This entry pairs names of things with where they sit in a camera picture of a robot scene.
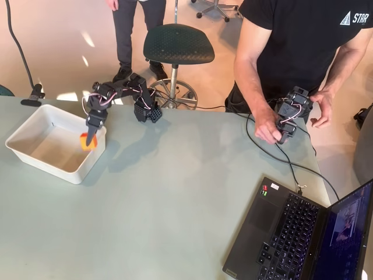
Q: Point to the bystander right hand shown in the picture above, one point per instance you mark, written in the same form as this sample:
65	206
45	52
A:
113	4

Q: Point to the grey office chair base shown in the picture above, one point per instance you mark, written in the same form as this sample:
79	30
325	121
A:
214	7

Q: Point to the operator left forearm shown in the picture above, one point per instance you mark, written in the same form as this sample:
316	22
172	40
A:
338	73

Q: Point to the bystander in dark trousers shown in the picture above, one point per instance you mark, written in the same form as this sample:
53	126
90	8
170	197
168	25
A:
125	35

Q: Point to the orange cube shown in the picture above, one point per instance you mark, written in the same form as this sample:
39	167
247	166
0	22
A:
83	142

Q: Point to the operator left hand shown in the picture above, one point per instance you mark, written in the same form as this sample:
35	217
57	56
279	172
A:
327	108

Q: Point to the black bag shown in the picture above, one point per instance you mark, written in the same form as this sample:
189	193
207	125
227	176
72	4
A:
362	116

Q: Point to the black gooseneck clamp mount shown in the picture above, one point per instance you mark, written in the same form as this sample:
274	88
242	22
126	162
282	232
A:
33	93

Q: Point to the grey beanbag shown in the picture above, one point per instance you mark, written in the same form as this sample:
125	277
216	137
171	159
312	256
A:
365	157

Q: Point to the black Lenovo laptop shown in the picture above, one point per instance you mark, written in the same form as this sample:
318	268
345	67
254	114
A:
277	221

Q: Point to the black perforated stool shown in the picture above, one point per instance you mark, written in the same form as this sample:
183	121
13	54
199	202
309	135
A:
177	43

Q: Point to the white plastic bin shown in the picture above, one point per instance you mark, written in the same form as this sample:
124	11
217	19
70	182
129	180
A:
43	146

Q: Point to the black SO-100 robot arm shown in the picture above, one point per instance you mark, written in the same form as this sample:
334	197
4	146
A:
142	87

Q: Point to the black leader arm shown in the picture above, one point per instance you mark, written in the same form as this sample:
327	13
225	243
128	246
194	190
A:
291	109

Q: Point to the thin grey metal pole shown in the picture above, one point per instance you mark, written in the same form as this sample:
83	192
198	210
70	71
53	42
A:
176	11

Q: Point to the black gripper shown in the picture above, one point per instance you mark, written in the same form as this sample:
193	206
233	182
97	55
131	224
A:
94	121

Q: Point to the operator in black T-shirt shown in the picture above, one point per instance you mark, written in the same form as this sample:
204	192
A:
300	43

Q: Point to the operator right hand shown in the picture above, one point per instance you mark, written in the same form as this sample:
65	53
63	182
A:
266	129

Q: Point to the operator right forearm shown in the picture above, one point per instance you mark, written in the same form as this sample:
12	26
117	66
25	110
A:
253	93

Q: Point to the dark green round seat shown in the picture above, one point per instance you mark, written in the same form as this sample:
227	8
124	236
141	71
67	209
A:
6	91

